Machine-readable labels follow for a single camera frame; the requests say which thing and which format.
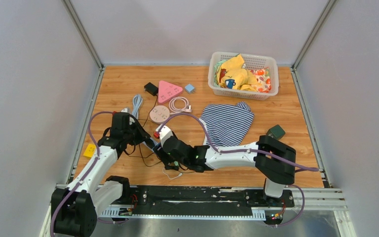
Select light blue power strip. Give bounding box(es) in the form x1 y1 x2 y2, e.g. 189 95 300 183
144 138 161 155

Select black adapter with cable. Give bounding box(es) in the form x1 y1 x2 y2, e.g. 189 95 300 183
125 144 161 167

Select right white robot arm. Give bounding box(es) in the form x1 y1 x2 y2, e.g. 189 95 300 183
160 135 296 206

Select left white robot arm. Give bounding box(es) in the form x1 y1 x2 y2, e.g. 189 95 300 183
49 112 151 237

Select pink round power strip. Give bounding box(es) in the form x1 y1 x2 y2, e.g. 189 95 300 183
149 105 170 124

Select yellow power adapter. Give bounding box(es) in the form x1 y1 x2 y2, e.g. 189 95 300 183
83 144 96 158

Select black adapter at back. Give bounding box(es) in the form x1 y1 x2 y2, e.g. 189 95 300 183
144 82 159 96

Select pink triangular power strip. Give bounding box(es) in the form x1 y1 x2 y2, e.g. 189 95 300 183
157 80 184 105

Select blue striped shirt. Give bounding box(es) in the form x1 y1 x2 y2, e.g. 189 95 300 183
200 102 254 147

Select light blue small charger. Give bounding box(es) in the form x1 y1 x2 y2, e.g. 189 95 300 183
184 84 195 94

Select yellow clothes in basket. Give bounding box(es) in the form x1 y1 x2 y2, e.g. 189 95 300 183
214 54 272 93

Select dark green cube charger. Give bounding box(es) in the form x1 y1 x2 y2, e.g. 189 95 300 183
266 124 286 140

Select white plastic basket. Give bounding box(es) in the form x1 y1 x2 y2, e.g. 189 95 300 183
208 52 279 101

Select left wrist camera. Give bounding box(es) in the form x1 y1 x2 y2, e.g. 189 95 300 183
120 107 132 114

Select white usb cable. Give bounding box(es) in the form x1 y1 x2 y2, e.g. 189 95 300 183
162 167 184 181

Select pink coiled cable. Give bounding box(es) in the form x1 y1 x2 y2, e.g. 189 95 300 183
168 96 192 116

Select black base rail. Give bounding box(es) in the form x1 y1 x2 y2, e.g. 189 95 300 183
111 185 295 220

